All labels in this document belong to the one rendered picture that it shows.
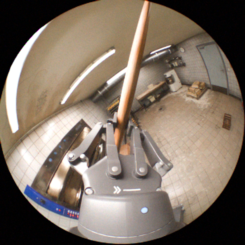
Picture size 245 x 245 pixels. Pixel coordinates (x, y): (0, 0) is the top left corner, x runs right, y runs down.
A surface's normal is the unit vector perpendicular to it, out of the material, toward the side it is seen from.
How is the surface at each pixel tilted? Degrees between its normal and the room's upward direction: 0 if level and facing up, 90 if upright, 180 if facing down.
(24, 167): 90
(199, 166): 0
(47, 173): 92
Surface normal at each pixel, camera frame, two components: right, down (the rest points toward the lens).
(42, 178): 0.79, -0.55
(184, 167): -0.61, -0.72
